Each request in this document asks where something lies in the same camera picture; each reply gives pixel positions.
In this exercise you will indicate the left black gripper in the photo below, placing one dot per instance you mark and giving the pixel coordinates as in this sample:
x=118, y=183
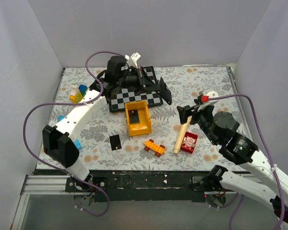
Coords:
x=147, y=86

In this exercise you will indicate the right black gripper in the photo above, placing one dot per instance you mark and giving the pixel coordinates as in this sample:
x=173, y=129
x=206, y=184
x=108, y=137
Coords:
x=186, y=111

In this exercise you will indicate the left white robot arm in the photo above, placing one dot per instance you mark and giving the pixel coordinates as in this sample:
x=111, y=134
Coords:
x=58, y=140

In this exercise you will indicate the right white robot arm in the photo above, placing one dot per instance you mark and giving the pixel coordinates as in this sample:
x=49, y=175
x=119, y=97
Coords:
x=221, y=129

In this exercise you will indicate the black card on table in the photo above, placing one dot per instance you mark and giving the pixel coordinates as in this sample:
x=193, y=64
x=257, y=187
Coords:
x=115, y=142

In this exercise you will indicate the cream toy microphone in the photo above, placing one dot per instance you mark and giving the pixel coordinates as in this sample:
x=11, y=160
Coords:
x=181, y=135

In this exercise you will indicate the black white chessboard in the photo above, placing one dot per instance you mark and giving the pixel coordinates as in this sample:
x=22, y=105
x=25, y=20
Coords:
x=118, y=96

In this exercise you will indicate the red owl toy block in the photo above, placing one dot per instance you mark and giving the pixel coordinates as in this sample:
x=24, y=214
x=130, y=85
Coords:
x=189, y=142

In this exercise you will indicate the yellow plastic bin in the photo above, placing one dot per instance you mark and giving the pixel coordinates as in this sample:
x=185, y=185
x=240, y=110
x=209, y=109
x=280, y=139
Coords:
x=145, y=126

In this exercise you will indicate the orange toy car block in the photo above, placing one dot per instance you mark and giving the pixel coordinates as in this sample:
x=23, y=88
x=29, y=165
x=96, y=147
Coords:
x=157, y=149

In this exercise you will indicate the floral table mat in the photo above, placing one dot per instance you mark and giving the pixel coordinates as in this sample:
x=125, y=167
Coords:
x=185, y=84

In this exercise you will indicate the colourful stacked toy blocks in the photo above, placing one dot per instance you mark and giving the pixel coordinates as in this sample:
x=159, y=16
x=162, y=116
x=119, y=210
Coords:
x=77, y=93

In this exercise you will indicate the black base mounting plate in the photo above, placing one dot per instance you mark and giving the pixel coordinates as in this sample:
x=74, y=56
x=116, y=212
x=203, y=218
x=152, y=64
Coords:
x=149, y=185

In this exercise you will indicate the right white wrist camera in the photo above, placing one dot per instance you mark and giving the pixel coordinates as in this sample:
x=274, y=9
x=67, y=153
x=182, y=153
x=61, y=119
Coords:
x=206, y=98

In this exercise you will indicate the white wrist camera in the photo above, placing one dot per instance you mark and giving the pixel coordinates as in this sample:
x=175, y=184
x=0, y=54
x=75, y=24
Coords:
x=206, y=98
x=132, y=60

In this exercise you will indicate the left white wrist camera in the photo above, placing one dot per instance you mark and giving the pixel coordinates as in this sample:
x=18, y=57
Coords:
x=132, y=60

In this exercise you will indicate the aluminium frame rail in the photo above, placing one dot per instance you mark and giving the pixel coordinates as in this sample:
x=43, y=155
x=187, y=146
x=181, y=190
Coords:
x=37, y=185

